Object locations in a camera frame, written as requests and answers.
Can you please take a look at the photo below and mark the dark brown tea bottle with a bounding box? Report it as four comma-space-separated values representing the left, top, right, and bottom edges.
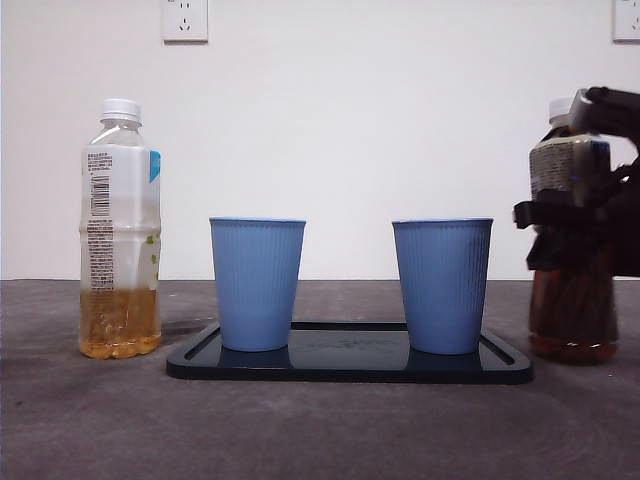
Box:
528, 97, 620, 365

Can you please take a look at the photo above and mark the pale yellow drink bottle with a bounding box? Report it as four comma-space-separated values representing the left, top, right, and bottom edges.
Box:
78, 97, 164, 360

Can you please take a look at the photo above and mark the blue ribbed plastic cup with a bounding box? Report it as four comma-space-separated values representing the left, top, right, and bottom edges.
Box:
391, 216, 496, 356
208, 216, 307, 353

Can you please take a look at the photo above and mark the dark blue rectangular tray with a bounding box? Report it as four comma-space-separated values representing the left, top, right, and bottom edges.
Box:
165, 321, 535, 386

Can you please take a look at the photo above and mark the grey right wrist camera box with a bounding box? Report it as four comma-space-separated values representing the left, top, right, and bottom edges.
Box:
568, 88, 604, 134

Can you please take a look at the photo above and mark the white wall socket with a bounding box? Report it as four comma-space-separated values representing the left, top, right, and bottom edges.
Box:
612, 0, 640, 43
162, 0, 209, 43

